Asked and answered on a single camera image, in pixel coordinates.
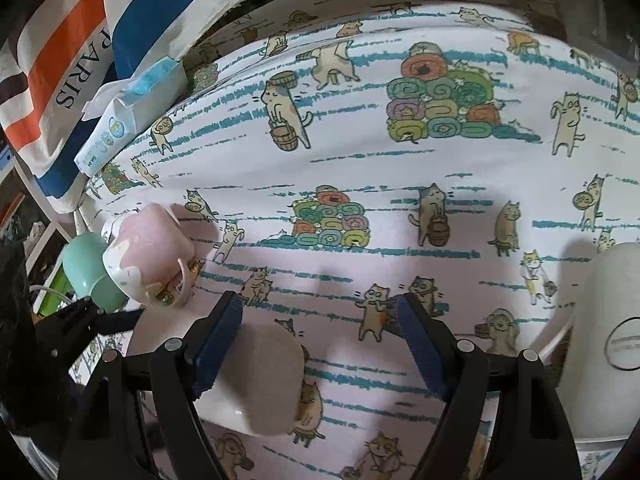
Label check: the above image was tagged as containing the mint green plastic cup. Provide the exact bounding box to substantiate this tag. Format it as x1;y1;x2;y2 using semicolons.
62;232;128;313

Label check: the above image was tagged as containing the pink white ceramic mug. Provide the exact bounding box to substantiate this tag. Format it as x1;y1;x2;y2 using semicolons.
102;203;195;308

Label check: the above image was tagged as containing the beige paper cup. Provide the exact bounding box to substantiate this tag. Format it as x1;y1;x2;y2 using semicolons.
195;323;305;437

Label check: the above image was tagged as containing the baby wipes pack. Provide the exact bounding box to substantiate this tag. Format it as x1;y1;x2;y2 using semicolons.
74;56;186;177

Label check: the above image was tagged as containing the striped Paris fabric cover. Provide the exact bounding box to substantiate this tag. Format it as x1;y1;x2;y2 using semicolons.
1;0;241;214

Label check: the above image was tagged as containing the cat print bed sheet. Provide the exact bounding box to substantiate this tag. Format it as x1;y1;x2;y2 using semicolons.
80;0;639;479

